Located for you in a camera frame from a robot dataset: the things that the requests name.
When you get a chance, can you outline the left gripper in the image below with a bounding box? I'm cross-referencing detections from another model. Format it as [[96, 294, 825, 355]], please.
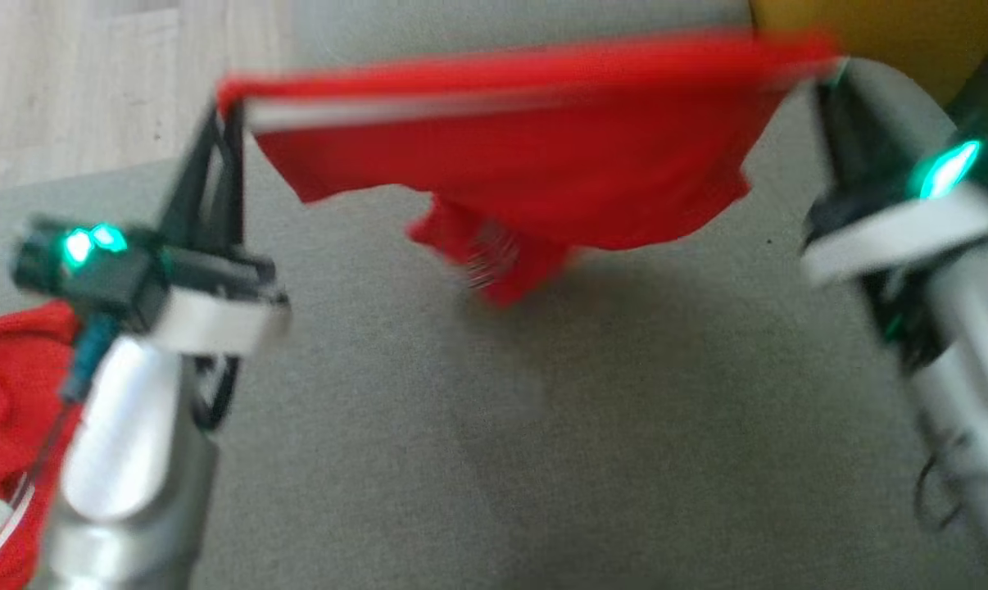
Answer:
[[146, 108, 292, 357]]

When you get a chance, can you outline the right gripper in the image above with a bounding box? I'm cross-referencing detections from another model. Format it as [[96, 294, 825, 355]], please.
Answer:
[[800, 76, 988, 285]]

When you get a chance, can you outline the red basketball jersey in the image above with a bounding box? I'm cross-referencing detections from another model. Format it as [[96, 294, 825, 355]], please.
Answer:
[[215, 29, 841, 308]]

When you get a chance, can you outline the red garment with white stripes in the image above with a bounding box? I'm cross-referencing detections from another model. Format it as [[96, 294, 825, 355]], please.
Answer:
[[0, 299, 81, 590]]

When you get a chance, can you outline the light grey sofa cushion section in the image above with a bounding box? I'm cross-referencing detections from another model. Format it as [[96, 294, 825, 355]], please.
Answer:
[[285, 0, 757, 50]]

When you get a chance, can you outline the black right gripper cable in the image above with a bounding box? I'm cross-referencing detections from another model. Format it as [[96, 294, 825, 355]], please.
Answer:
[[861, 269, 972, 532]]

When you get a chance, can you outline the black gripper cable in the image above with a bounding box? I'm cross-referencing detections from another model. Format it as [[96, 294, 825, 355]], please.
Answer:
[[861, 269, 972, 532], [189, 354, 242, 433]]

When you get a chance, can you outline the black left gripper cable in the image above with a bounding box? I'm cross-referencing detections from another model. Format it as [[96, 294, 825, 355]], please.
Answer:
[[189, 354, 242, 433]]

